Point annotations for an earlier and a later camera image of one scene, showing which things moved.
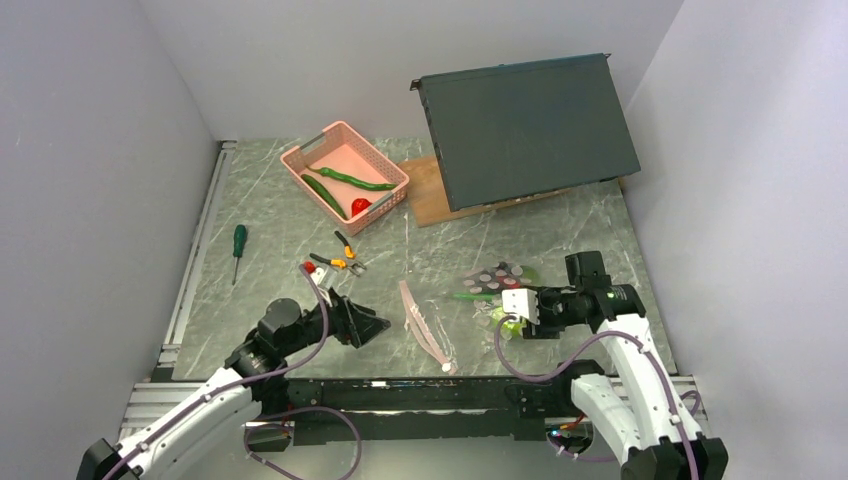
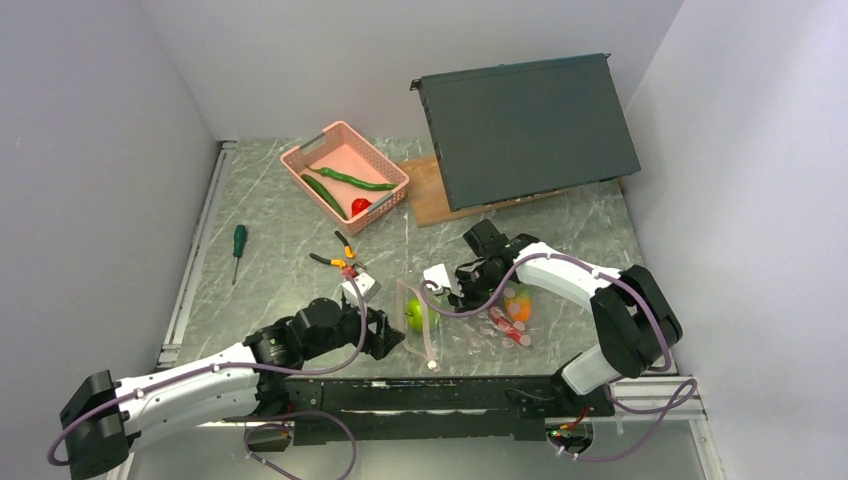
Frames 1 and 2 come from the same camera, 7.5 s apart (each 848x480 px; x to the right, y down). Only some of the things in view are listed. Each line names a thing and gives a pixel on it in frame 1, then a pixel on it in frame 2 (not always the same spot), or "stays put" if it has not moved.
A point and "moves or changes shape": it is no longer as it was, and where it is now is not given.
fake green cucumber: [324, 195] stays put
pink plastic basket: [347, 180] stays put
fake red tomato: [358, 205] stays put
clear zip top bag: [457, 336] moves or changes shape
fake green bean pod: [355, 180] stays put
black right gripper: [544, 329] -> [461, 300]
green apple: [510, 330] -> [415, 317]
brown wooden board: [427, 201] stays put
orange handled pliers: [354, 266] stays put
